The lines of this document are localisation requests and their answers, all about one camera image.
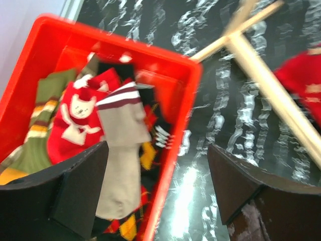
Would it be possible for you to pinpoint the wooden clothes rack frame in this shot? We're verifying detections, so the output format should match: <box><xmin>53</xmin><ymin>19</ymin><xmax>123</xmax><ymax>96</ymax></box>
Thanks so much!
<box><xmin>190</xmin><ymin>0</ymin><xmax>320</xmax><ymax>166</ymax></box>

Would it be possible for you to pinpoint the red cat pattern sock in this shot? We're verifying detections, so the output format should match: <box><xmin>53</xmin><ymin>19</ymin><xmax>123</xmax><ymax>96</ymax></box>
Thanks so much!
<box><xmin>47</xmin><ymin>68</ymin><xmax>121</xmax><ymax>165</ymax></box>

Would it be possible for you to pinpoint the black argyle sock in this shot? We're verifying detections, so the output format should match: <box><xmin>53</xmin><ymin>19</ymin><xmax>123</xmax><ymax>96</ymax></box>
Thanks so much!
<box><xmin>91</xmin><ymin>62</ymin><xmax>172</xmax><ymax>240</ymax></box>

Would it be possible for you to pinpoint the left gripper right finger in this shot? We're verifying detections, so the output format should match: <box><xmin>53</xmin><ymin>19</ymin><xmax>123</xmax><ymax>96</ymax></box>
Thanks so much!
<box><xmin>207</xmin><ymin>145</ymin><xmax>320</xmax><ymax>240</ymax></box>

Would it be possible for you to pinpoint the red cartoon patterned blanket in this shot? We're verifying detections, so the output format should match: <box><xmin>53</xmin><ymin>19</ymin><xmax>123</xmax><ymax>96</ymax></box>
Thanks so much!
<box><xmin>274</xmin><ymin>46</ymin><xmax>320</xmax><ymax>132</ymax></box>

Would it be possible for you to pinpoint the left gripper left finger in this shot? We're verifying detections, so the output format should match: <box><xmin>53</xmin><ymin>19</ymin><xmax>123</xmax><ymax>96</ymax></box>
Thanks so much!
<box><xmin>1</xmin><ymin>142</ymin><xmax>109</xmax><ymax>240</ymax></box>

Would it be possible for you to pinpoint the olive green striped sock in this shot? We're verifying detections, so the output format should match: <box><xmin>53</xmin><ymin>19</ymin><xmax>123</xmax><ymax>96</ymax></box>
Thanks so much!
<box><xmin>1</xmin><ymin>68</ymin><xmax>76</xmax><ymax>185</ymax></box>

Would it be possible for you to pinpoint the red plastic bin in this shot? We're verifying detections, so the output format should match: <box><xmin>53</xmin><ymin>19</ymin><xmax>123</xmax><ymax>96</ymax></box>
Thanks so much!
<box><xmin>1</xmin><ymin>16</ymin><xmax>202</xmax><ymax>240</ymax></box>

